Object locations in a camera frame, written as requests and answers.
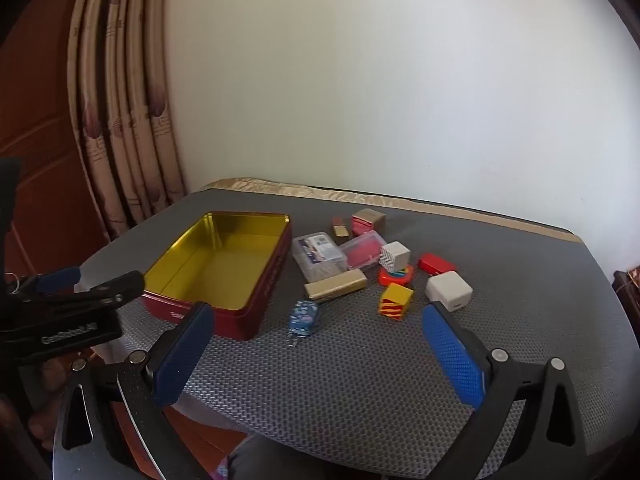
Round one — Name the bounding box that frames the white charger cube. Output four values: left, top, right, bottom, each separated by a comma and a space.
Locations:
425, 271, 473, 315

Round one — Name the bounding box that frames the gold and red small carton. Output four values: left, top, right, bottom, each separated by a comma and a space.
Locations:
351, 208, 386, 237

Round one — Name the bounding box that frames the blue patterned keychain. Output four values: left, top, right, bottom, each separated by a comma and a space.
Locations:
286, 300, 321, 348

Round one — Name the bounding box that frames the clear plastic box red insert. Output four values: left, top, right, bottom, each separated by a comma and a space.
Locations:
338, 231, 387, 272

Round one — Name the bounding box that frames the red round tape measure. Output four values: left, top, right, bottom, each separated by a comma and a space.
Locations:
377, 264, 416, 288

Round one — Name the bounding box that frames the yellow red striped cube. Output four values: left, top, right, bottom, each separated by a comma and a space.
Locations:
378, 282, 415, 322

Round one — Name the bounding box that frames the long gold box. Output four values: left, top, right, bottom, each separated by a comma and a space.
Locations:
304, 268, 368, 302

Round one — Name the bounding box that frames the brown wooden door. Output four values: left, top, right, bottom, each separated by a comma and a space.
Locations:
0, 10, 116, 281

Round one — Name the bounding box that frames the small red box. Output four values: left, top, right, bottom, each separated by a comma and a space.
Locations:
418, 252, 458, 277

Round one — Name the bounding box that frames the dark wooden furniture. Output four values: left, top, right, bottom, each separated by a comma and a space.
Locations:
612, 269, 640, 311

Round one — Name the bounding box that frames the clear plastic box blue label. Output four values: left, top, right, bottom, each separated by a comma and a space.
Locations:
291, 231, 349, 283

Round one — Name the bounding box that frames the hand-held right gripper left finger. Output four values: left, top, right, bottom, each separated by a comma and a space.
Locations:
52, 302, 216, 480

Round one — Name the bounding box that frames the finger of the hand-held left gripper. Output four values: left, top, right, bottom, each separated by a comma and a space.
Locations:
75, 270, 146, 313
20, 266, 82, 297

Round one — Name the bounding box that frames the white cube zigzag print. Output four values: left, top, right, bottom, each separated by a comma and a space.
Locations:
379, 241, 412, 272

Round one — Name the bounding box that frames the beige patterned curtain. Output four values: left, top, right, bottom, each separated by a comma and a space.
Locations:
66, 0, 188, 241

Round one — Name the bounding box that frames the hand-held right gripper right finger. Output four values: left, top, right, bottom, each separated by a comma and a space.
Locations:
421, 301, 596, 480

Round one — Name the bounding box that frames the red tin box gold inside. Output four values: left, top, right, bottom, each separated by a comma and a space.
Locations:
141, 211, 293, 342

